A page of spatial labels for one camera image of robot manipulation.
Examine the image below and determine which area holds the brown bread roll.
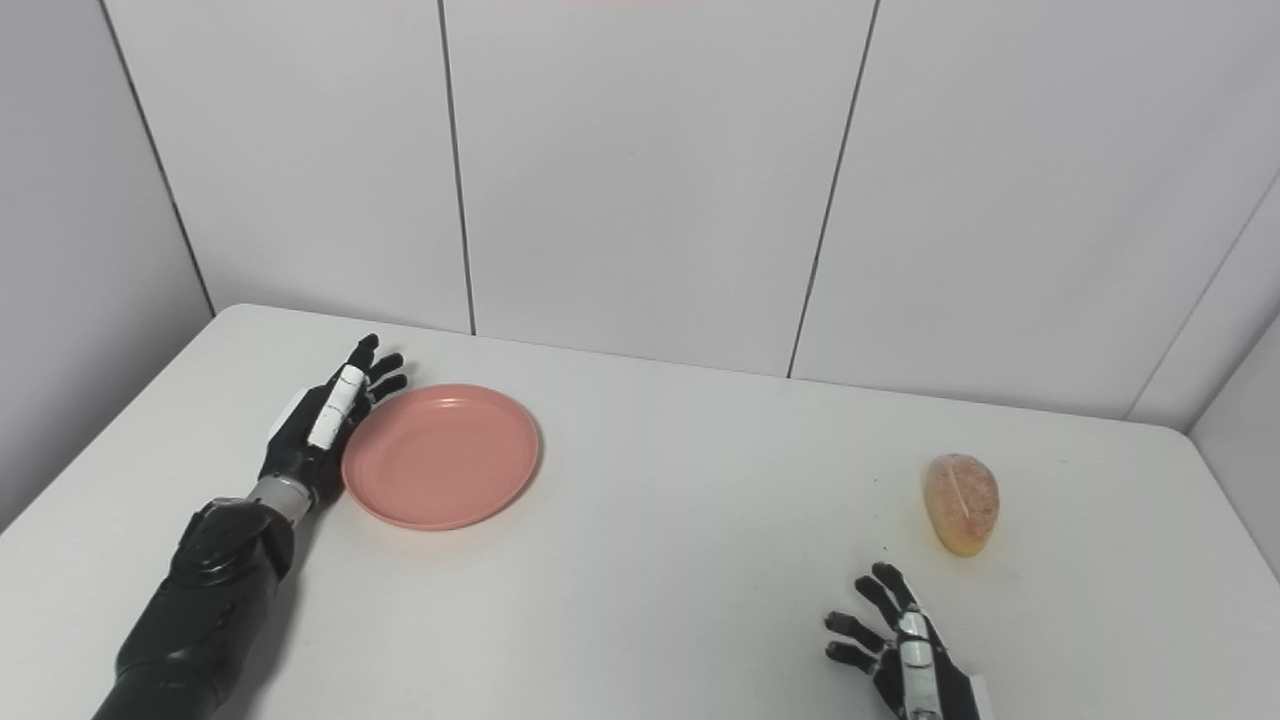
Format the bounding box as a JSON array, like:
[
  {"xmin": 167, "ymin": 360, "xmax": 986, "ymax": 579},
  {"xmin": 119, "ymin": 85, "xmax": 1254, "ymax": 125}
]
[{"xmin": 922, "ymin": 453, "xmax": 1001, "ymax": 557}]

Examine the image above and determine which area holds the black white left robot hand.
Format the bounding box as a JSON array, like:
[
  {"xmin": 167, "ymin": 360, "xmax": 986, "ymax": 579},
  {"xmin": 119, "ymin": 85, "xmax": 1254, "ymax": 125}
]
[{"xmin": 258, "ymin": 334, "xmax": 409, "ymax": 511}]

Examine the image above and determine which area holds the pink round plate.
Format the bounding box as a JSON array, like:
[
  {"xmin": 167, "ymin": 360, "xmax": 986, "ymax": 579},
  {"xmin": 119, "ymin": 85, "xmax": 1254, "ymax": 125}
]
[{"xmin": 341, "ymin": 384, "xmax": 542, "ymax": 532}]

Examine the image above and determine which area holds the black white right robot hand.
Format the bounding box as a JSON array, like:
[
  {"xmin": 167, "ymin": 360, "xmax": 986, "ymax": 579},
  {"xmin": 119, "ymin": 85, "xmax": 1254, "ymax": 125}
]
[{"xmin": 824, "ymin": 562, "xmax": 992, "ymax": 720}]

